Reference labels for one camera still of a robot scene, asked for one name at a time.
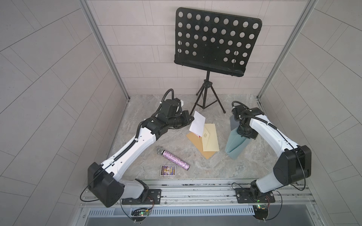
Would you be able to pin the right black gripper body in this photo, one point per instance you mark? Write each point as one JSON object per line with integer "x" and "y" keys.
{"x": 244, "y": 132}

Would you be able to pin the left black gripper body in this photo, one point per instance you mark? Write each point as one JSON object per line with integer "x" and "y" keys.
{"x": 176, "y": 120}

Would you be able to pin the pink red-bordered letter paper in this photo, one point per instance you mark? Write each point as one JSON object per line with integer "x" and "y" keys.
{"x": 197, "y": 126}

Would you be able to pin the blue-grey envelope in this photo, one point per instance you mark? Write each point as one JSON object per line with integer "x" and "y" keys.
{"x": 236, "y": 144}

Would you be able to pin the cream envelope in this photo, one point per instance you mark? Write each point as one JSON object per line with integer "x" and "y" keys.
{"x": 209, "y": 138}

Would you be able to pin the dark grey envelope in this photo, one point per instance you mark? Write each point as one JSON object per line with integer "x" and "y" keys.
{"x": 233, "y": 123}

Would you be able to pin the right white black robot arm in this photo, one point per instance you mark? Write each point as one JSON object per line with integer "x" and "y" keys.
{"x": 294, "y": 161}

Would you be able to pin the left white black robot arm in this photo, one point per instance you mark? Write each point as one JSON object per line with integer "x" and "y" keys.
{"x": 106, "y": 181}

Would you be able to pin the tan brown envelope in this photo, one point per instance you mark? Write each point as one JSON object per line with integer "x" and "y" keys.
{"x": 197, "y": 142}

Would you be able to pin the purple glitter microphone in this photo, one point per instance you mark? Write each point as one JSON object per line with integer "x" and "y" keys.
{"x": 173, "y": 158}

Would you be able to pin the small colourful card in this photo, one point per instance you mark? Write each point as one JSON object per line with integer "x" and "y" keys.
{"x": 168, "y": 171}

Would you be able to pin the black perforated music stand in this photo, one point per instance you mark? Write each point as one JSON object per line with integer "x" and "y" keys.
{"x": 214, "y": 42}

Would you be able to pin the right small circuit board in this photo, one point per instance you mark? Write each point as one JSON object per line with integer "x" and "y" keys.
{"x": 261, "y": 212}

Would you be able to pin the small circuit board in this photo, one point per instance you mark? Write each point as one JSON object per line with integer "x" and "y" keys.
{"x": 261, "y": 212}
{"x": 141, "y": 212}

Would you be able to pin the left small circuit board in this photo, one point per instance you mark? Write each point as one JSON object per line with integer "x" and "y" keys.
{"x": 141, "y": 212}

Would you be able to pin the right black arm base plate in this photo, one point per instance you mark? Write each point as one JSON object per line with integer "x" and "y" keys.
{"x": 244, "y": 195}

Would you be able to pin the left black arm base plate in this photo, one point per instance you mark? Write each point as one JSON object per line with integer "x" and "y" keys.
{"x": 150, "y": 197}

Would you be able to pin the aluminium mounting rail frame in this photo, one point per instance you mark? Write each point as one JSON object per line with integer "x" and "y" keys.
{"x": 215, "y": 197}

